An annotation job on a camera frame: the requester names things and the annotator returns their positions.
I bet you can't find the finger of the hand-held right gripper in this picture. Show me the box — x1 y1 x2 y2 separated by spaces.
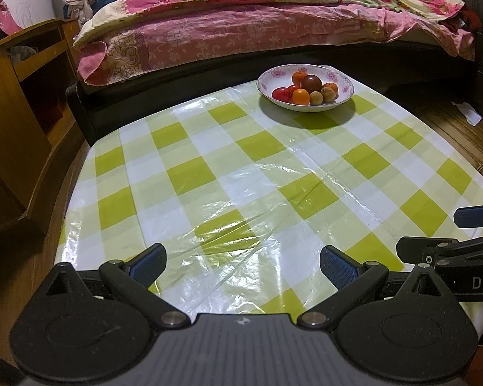
453 201 483 230
396 233 483 271

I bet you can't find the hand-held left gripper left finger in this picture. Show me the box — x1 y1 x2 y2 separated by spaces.
39 243 189 328

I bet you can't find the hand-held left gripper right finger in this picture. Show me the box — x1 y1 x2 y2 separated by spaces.
297 244 456 328

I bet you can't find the white floral plate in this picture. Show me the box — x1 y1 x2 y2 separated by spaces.
256 64 355 112

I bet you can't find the white paper scrap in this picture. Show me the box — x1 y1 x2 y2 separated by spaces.
451 102 483 126

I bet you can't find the green checkered plastic tablecloth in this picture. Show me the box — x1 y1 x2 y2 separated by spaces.
54 78 483 330

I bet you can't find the dark red tomato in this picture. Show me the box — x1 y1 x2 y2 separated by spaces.
302 74 323 94

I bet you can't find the wooden cabinet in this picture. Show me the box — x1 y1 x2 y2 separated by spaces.
0 18 85 238

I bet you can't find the red cloth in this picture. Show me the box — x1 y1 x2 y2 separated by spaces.
462 7 483 33

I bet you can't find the pink floral bed sheet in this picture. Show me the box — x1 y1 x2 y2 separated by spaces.
77 2 477 87

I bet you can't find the grey cloth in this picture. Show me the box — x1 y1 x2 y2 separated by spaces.
8 45 39 64

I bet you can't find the pink cloth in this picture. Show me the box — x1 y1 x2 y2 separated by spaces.
0 0 23 37

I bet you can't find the black bed frame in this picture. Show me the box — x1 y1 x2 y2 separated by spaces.
66 40 479 147

